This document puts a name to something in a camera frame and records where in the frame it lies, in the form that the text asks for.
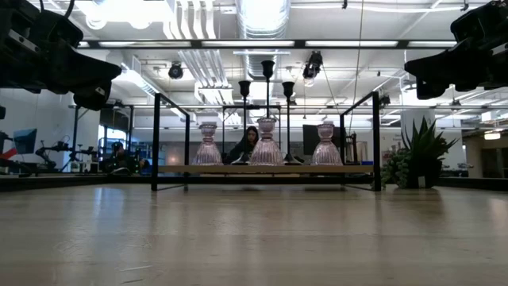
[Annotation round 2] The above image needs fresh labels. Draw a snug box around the potted aloe plant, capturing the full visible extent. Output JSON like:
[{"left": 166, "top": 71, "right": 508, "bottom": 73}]
[{"left": 400, "top": 116, "right": 460, "bottom": 190}]

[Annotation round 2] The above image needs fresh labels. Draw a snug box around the wooden shelf with black frame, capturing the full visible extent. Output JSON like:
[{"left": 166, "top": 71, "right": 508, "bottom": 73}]
[{"left": 150, "top": 91, "right": 382, "bottom": 192}]

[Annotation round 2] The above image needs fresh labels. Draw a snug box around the person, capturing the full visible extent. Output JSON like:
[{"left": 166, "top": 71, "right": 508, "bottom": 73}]
[
  {"left": 101, "top": 141, "right": 151, "bottom": 176},
  {"left": 224, "top": 126, "right": 261, "bottom": 164}
]

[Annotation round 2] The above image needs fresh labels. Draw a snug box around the black background station frame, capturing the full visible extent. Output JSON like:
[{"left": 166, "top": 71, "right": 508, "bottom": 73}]
[{"left": 221, "top": 104, "right": 283, "bottom": 166}]

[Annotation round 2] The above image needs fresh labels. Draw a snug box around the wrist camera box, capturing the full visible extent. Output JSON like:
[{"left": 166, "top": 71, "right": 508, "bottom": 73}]
[
  {"left": 450, "top": 2, "right": 508, "bottom": 43},
  {"left": 37, "top": 10, "right": 84, "bottom": 49}
]

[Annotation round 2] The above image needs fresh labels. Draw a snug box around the dark computer monitor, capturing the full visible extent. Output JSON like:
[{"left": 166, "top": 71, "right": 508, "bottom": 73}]
[{"left": 302, "top": 124, "right": 342, "bottom": 157}]

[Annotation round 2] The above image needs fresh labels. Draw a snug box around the black metal candlestick holder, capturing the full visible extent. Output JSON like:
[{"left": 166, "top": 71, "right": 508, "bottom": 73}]
[
  {"left": 260, "top": 60, "right": 275, "bottom": 119},
  {"left": 282, "top": 81, "right": 306, "bottom": 166},
  {"left": 231, "top": 79, "right": 253, "bottom": 166}
]

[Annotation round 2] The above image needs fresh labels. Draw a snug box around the silver ceiling air duct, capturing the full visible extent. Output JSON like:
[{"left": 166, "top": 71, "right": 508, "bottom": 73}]
[{"left": 236, "top": 0, "right": 291, "bottom": 80}]

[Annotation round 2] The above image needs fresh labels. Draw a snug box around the black aluminium table frame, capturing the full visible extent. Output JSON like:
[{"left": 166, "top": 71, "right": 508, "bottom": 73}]
[{"left": 0, "top": 38, "right": 508, "bottom": 191}]

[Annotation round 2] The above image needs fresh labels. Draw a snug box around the small green succulent plant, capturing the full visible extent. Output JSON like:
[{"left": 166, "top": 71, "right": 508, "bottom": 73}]
[{"left": 380, "top": 145, "right": 412, "bottom": 190}]

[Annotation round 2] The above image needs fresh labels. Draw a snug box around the blue lit monitor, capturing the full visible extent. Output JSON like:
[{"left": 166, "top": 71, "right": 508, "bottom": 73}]
[{"left": 12, "top": 128, "right": 38, "bottom": 155}]

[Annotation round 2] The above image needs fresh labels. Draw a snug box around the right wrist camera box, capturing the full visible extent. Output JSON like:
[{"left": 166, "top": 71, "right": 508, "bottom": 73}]
[{"left": 450, "top": 2, "right": 508, "bottom": 43}]

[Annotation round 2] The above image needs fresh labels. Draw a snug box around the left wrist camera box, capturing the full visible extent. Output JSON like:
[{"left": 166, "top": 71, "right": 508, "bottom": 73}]
[{"left": 37, "top": 10, "right": 84, "bottom": 49}]

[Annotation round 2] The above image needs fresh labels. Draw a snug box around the black ceiling spotlight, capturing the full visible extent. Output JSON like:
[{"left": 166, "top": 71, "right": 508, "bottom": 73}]
[
  {"left": 167, "top": 61, "right": 185, "bottom": 80},
  {"left": 302, "top": 50, "right": 325, "bottom": 80}
]

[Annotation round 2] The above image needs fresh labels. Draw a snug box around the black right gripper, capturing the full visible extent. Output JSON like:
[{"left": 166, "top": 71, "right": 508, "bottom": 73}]
[{"left": 404, "top": 23, "right": 508, "bottom": 100}]

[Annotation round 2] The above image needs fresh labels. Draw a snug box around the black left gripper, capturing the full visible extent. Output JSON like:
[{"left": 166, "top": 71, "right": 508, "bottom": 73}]
[{"left": 0, "top": 0, "right": 122, "bottom": 111}]

